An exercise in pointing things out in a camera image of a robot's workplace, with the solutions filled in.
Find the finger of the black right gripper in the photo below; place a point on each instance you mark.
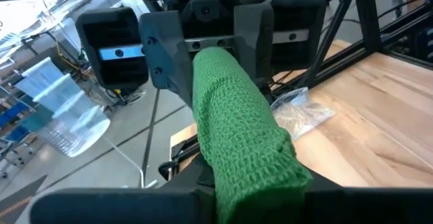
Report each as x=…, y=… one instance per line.
x=255, y=41
x=165, y=65

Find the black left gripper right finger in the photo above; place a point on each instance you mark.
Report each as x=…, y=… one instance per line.
x=372, y=207

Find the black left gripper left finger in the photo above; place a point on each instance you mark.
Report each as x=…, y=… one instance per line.
x=118, y=207

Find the light green bandage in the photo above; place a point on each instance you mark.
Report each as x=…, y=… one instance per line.
x=236, y=122

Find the white tube stand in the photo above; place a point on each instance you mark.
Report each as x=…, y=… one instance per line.
x=143, y=180

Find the clear plastic bag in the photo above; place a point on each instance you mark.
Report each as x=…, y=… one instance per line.
x=301, y=115

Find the stack of clear plastic bins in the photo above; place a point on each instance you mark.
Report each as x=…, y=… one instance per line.
x=74, y=122

